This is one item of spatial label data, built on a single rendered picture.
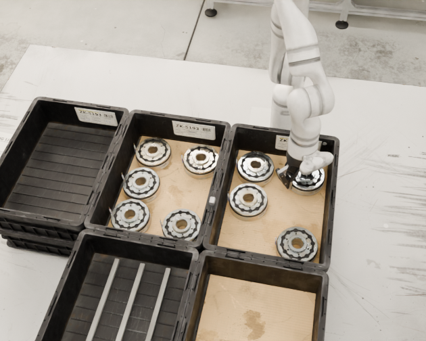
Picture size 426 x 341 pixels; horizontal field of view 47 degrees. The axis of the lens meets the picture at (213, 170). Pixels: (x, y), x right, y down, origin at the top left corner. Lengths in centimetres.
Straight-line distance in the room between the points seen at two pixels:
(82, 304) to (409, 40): 255
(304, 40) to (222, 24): 215
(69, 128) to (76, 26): 184
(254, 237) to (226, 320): 23
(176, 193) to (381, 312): 63
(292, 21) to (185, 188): 56
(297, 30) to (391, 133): 75
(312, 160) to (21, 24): 263
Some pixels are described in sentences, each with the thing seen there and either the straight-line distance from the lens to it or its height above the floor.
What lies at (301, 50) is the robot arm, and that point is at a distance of 108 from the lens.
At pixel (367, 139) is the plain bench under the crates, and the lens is 169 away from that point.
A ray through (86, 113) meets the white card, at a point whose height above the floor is 90.
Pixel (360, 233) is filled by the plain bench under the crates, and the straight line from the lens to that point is 149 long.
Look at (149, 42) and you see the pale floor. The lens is 313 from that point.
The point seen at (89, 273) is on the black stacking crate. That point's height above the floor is 83.
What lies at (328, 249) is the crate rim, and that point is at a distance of 118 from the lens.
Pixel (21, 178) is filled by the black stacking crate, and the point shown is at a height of 83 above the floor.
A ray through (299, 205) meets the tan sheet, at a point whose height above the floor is 83.
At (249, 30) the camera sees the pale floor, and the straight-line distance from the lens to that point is 317.
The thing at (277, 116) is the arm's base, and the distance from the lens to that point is 154.
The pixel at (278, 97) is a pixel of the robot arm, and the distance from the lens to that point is 149.
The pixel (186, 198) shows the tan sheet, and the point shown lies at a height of 83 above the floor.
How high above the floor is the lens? 197
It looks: 54 degrees down
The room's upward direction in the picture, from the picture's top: 4 degrees counter-clockwise
